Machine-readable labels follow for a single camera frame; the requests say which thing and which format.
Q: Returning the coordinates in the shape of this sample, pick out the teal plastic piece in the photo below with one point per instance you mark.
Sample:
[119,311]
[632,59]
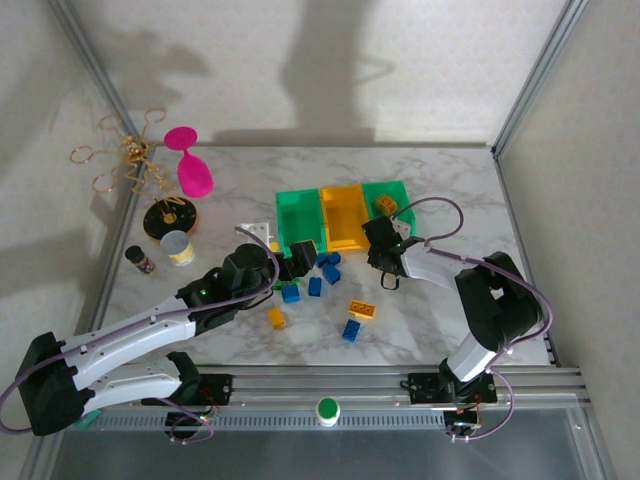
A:
[86,423]

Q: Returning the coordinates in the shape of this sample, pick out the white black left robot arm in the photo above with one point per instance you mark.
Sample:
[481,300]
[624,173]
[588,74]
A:
[125,330]

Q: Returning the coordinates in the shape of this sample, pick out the long yellow lego brick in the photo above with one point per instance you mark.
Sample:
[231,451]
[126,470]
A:
[362,309]

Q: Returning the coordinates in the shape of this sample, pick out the white yellow can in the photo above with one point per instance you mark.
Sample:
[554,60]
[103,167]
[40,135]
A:
[177,250]

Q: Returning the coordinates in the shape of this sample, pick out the small circuit board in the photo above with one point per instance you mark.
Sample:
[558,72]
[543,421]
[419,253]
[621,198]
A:
[210,416]
[465,422]

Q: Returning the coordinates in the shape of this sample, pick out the green push button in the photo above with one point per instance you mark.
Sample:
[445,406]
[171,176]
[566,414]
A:
[328,409]

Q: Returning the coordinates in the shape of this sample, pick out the small black bottle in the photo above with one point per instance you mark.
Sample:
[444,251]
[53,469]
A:
[140,260]

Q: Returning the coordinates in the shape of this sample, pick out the aluminium frame side rail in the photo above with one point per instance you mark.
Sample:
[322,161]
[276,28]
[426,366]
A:
[525,250]
[101,300]

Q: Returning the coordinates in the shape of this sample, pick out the yellow plastic bin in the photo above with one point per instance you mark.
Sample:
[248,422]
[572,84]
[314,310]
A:
[345,220]

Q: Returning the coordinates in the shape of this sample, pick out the pink wine glass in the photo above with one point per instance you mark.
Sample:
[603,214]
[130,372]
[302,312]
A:
[195,175]

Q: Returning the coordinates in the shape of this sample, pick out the aluminium frame post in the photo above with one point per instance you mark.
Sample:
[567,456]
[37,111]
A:
[98,70]
[537,75]

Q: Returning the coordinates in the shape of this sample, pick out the green lego plate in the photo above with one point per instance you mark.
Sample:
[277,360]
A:
[277,286]
[295,282]

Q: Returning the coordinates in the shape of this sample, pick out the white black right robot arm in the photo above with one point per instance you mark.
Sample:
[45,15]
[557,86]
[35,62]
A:
[430,270]

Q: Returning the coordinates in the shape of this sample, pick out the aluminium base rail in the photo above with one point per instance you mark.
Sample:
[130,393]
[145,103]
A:
[325,385]

